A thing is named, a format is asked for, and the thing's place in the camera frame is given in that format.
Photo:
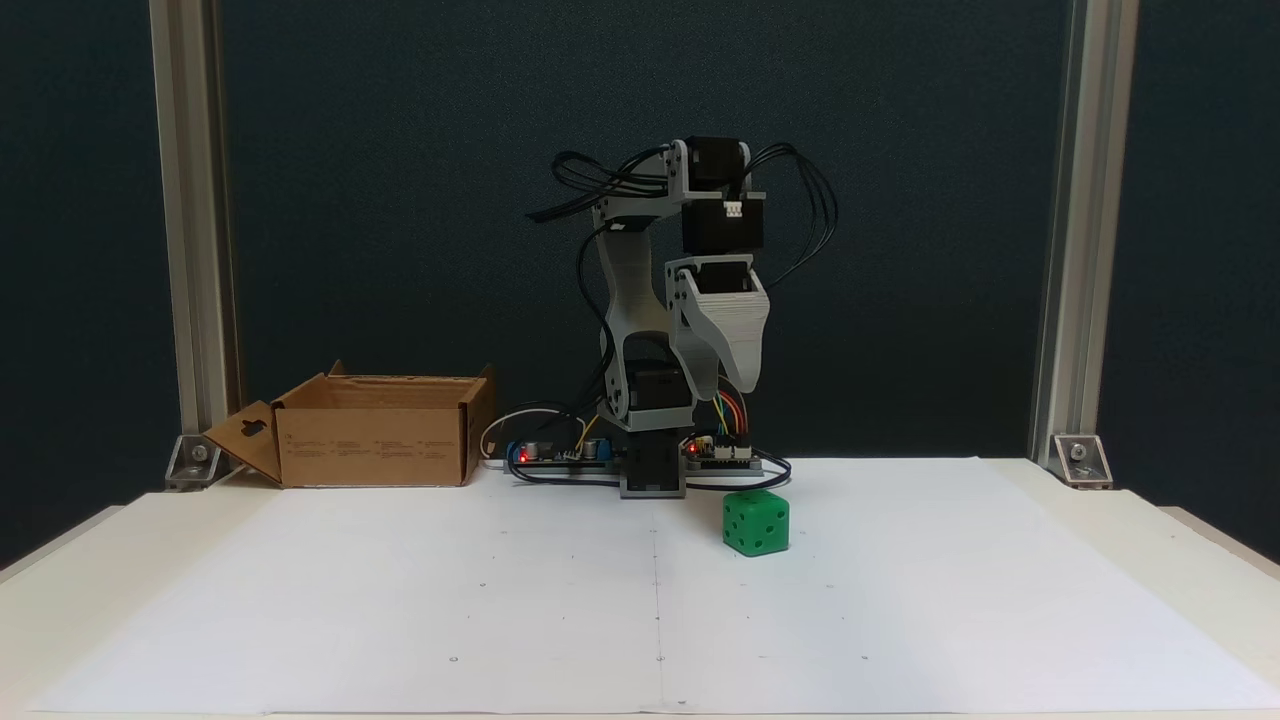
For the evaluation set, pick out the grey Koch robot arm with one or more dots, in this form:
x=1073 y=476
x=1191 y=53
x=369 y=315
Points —
x=635 y=290

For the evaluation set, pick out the aluminium profile post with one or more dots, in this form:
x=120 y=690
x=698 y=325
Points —
x=1085 y=200
x=195 y=200

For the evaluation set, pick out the circuit board with red LED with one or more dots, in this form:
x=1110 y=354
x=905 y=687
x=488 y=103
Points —
x=560 y=455

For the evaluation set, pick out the metal corner bracket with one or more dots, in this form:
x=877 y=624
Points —
x=1082 y=460
x=195 y=460

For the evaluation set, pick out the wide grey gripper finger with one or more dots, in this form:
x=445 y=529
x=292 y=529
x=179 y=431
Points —
x=738 y=335

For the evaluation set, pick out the green die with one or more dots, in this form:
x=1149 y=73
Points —
x=755 y=525

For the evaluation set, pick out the brown cardboard box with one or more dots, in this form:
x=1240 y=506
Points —
x=370 y=445

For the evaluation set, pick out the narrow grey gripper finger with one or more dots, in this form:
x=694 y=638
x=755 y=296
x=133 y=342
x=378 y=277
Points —
x=690 y=335

